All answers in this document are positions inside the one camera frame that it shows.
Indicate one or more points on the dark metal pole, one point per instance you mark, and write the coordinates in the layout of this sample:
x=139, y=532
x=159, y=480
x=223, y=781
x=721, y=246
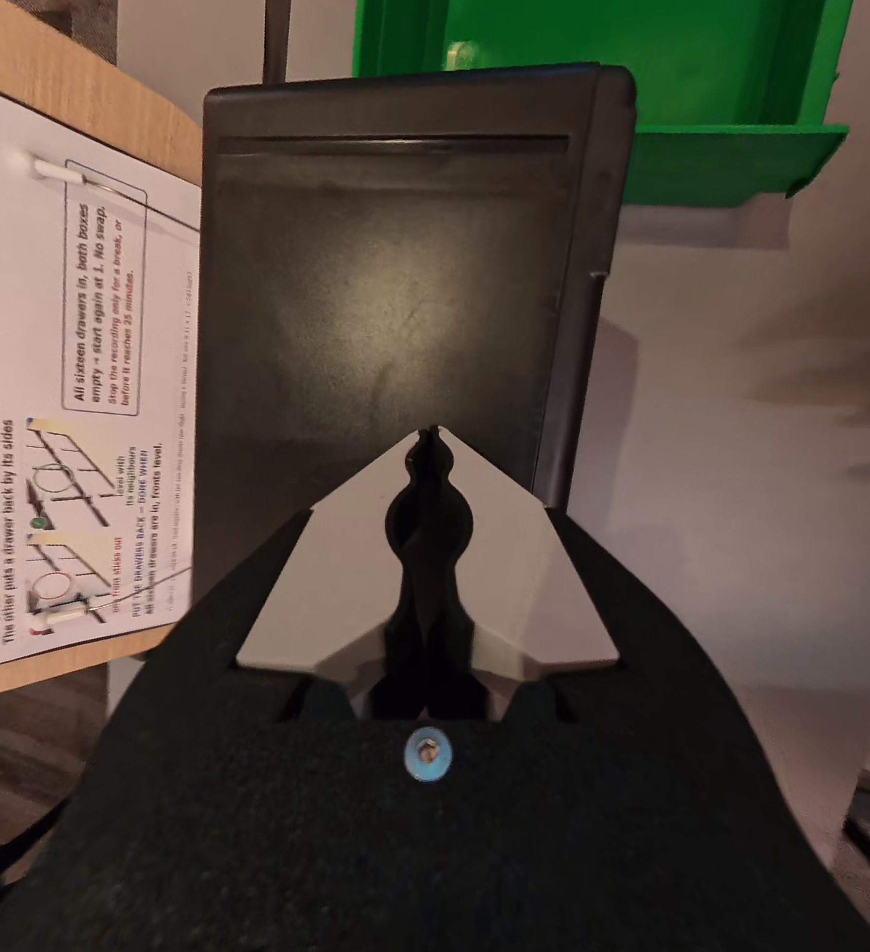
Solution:
x=277, y=37

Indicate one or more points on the white sheet clip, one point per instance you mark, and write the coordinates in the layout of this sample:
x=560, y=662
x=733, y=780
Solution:
x=59, y=617
x=55, y=167

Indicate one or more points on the white instruction sheet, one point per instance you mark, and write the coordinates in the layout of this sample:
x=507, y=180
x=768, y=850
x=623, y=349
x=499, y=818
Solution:
x=33, y=297

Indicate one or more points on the black drawer cabinet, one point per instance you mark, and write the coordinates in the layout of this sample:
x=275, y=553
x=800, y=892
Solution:
x=405, y=297

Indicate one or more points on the green plastic bin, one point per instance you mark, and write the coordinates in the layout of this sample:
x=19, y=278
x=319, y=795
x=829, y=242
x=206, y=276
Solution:
x=628, y=59

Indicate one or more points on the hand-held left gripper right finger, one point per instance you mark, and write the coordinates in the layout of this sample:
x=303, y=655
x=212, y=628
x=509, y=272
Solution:
x=546, y=595

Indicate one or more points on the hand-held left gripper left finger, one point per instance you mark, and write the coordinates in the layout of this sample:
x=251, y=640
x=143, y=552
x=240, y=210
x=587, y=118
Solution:
x=316, y=595

